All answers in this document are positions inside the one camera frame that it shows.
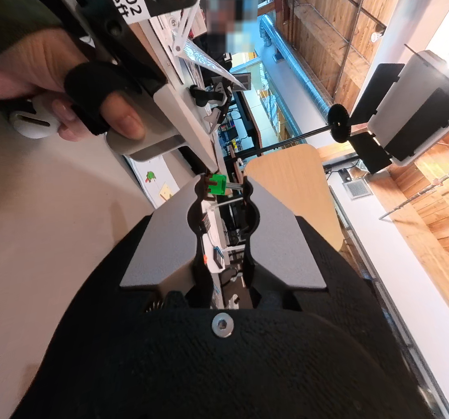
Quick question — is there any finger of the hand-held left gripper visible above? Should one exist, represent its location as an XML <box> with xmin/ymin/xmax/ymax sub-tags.
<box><xmin>151</xmin><ymin>14</ymin><xmax>219</xmax><ymax>174</ymax></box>

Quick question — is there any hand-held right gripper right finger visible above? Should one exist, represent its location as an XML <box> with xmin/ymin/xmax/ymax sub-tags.
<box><xmin>243</xmin><ymin>176</ymin><xmax>327</xmax><ymax>308</ymax></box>

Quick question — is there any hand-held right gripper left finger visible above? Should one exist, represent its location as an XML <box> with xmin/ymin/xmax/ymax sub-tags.
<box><xmin>120</xmin><ymin>175</ymin><xmax>205</xmax><ymax>297</ymax></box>

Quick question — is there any small green brown lego assembly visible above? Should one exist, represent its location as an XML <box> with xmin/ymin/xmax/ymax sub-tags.
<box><xmin>203</xmin><ymin>174</ymin><xmax>227</xmax><ymax>201</ymax></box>

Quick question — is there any lego instruction booklet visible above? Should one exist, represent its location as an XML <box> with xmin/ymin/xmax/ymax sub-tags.
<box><xmin>133</xmin><ymin>155</ymin><xmax>184</xmax><ymax>210</ymax></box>

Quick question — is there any person's left hand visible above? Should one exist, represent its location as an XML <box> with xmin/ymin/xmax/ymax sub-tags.
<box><xmin>0</xmin><ymin>27</ymin><xmax>147</xmax><ymax>143</ymax></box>

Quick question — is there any idle black grey gripper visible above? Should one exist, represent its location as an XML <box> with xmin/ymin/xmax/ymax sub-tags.
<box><xmin>189</xmin><ymin>82</ymin><xmax>233</xmax><ymax>135</ymax></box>

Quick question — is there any clear acrylic sheet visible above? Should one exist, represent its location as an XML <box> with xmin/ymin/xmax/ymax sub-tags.
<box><xmin>173</xmin><ymin>38</ymin><xmax>247</xmax><ymax>90</ymax></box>

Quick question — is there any white plastic board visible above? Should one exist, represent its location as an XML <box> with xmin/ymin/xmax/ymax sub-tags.
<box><xmin>203</xmin><ymin>231</ymin><xmax>227</xmax><ymax>274</ymax></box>

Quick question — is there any light wood side table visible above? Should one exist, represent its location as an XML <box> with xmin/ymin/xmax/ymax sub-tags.
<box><xmin>244</xmin><ymin>143</ymin><xmax>345</xmax><ymax>252</ymax></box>

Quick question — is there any white desk stand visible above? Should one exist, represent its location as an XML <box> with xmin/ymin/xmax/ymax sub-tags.
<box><xmin>168</xmin><ymin>4</ymin><xmax>201</xmax><ymax>54</ymax></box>

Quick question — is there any black floor lamp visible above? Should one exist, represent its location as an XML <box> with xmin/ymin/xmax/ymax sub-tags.
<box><xmin>257</xmin><ymin>103</ymin><xmax>352</xmax><ymax>155</ymax></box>

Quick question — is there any white backed monitor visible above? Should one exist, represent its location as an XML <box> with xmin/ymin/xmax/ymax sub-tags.
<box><xmin>350</xmin><ymin>50</ymin><xmax>449</xmax><ymax>175</ymax></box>

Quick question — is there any wall vent grille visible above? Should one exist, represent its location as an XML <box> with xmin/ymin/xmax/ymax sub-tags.
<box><xmin>345</xmin><ymin>178</ymin><xmax>373</xmax><ymax>201</ymax></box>

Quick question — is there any silver ventilation duct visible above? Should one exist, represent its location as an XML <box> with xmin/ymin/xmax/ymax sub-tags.
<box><xmin>259</xmin><ymin>15</ymin><xmax>333</xmax><ymax>112</ymax></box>

